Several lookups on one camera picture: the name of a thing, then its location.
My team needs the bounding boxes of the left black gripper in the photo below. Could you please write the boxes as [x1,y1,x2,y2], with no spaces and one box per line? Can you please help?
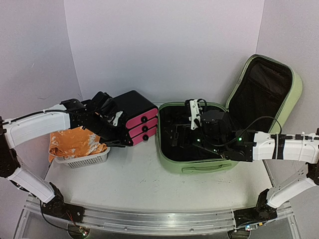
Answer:
[88,113,134,147]

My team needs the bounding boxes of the orange snack bag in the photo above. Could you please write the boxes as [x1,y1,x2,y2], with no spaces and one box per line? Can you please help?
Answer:
[48,127,108,162]

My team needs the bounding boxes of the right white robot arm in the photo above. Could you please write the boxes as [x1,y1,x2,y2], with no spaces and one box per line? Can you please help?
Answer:
[168,125,319,221]

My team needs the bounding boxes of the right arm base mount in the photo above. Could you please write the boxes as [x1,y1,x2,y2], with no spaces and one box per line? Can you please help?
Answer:
[234,201,278,228]

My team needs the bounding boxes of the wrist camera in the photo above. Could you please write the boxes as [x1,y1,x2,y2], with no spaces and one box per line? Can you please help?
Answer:
[91,92,123,127]
[184,99,232,141]

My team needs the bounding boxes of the green hard-shell suitcase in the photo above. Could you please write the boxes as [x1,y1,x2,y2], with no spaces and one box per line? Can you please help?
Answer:
[157,55,303,174]

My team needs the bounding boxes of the black pink drawer organizer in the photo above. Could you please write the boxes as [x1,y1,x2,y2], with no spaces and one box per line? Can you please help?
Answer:
[112,90,159,146]

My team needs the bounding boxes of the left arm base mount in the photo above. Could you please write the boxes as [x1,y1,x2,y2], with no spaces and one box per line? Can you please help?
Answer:
[40,203,85,223]

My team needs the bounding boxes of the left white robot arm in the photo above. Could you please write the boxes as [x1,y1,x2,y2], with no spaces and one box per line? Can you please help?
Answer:
[0,99,127,218]

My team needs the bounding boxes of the aluminium front rail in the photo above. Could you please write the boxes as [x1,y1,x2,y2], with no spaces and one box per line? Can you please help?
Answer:
[22,206,295,234]

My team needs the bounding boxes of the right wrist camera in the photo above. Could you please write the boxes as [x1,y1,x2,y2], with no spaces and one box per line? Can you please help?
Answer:
[184,99,232,141]

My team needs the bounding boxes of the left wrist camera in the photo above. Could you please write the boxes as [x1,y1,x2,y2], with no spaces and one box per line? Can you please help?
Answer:
[91,92,123,127]

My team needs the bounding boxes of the white perforated plastic basket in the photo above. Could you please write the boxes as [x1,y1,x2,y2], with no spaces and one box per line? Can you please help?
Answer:
[54,147,111,168]

